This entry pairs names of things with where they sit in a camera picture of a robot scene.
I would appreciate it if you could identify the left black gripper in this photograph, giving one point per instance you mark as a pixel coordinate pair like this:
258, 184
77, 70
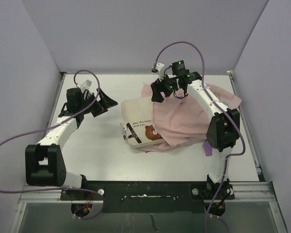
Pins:
106, 102

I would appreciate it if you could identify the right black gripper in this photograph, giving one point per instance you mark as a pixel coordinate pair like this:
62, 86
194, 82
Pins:
156, 86

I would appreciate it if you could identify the pink pillowcase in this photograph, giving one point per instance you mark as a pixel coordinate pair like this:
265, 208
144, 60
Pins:
181, 123

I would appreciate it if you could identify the cream pillow with bear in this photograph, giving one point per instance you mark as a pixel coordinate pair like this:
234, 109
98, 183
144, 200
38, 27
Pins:
137, 126

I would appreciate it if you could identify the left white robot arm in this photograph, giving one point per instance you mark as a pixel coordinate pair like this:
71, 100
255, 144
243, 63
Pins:
44, 161

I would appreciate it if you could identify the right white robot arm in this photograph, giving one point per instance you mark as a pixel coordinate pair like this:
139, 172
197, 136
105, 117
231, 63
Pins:
224, 127

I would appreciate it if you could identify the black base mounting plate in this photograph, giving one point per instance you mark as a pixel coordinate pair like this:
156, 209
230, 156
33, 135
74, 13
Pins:
151, 197

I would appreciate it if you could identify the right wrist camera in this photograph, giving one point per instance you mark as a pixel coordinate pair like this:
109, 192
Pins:
159, 69

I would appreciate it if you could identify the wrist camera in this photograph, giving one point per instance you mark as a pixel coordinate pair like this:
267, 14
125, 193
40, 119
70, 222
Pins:
84, 86
159, 69

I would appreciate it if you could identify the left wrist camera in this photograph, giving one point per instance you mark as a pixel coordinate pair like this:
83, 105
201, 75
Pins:
84, 86

